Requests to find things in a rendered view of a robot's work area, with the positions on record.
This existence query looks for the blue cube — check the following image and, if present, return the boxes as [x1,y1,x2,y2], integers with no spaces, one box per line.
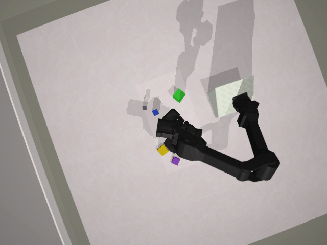
[152,109,159,116]

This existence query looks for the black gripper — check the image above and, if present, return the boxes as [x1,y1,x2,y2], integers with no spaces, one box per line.
[162,109,207,145]

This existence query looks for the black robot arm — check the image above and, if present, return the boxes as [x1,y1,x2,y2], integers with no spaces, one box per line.
[156,92,280,182]

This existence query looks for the yellow block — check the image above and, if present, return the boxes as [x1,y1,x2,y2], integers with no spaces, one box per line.
[157,144,169,156]

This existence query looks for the purple cube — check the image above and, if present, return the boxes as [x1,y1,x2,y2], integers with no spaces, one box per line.
[171,157,180,166]

